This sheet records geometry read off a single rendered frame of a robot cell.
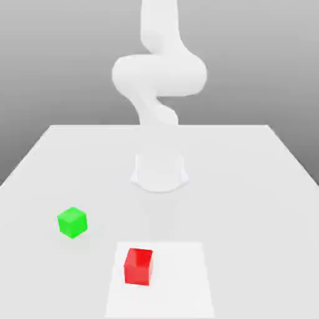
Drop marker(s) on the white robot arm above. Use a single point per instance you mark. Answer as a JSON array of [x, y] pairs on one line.
[[159, 74]]

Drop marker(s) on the small green cube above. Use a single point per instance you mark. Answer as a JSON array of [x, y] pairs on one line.
[[72, 222]]

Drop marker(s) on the small red cube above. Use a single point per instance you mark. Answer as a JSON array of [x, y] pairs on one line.
[[137, 268]]

